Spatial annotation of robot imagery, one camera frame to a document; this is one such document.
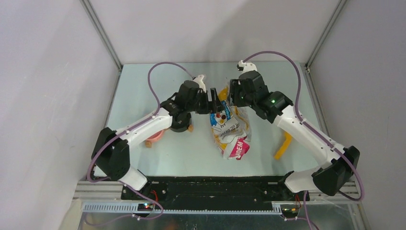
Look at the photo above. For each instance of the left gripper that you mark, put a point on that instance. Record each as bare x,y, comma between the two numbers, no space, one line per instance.
217,106

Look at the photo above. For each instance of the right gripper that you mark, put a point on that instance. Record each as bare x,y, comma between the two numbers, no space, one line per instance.
235,86

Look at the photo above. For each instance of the cat food bag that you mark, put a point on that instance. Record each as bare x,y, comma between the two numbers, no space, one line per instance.
231,129

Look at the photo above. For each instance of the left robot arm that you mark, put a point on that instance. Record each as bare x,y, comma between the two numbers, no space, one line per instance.
112,149

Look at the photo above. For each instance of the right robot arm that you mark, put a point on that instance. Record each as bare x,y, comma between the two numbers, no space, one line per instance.
335,161

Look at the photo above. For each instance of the black pet bowl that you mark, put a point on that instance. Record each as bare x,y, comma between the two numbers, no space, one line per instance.
181,122

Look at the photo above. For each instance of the pink cat bowl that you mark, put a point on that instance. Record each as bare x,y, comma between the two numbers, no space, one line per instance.
156,137

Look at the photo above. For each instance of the yellow plastic scoop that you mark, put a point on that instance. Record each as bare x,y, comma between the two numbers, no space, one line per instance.
285,145

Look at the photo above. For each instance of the wooden bowl stand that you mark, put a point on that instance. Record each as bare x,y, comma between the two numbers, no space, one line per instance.
189,128

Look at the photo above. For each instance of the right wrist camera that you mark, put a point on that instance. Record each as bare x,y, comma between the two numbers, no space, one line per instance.
244,67

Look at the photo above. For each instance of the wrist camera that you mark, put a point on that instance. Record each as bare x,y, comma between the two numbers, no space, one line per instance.
200,81
244,67

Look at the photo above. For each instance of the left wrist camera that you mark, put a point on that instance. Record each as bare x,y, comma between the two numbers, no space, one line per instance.
200,81

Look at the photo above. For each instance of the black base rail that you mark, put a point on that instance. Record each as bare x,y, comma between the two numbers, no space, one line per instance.
253,193

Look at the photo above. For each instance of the aluminium frame rail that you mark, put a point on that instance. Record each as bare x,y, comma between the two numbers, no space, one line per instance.
115,197

